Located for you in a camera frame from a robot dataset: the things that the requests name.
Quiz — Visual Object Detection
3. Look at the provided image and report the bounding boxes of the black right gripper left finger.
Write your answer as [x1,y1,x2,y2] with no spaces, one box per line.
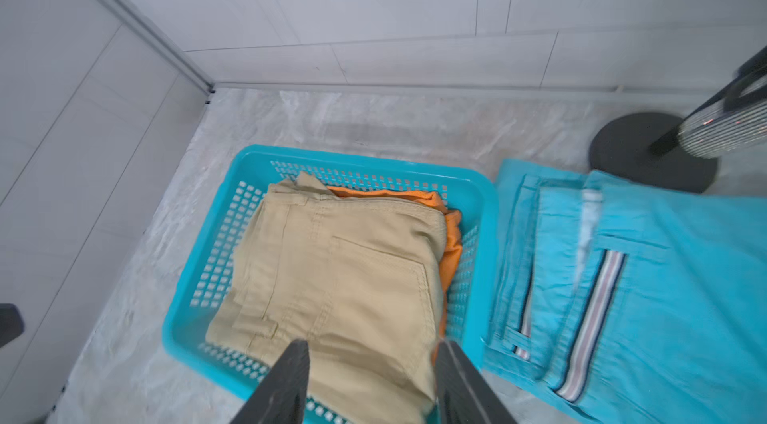
[230,339,311,424]

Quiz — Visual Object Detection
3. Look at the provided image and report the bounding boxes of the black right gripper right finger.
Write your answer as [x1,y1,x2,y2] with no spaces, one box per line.
[435,340,517,424]

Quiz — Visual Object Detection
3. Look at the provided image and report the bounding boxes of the khaki pants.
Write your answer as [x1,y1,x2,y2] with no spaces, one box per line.
[206,173,445,423]

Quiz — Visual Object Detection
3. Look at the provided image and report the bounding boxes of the orange pants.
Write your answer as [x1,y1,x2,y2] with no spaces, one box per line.
[329,186,463,338]

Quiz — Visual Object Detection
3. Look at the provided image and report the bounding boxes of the teal pants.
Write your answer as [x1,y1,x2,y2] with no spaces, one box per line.
[485,159,766,423]

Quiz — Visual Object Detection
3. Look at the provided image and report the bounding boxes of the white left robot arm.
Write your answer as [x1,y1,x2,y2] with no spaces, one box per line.
[0,303,25,347]

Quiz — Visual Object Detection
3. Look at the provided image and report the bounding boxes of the teal plastic laundry basket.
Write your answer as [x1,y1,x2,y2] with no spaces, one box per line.
[163,145,499,423]

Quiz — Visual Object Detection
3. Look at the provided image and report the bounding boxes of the glitter microphone on stand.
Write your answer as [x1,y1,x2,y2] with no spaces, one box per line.
[588,50,766,194]

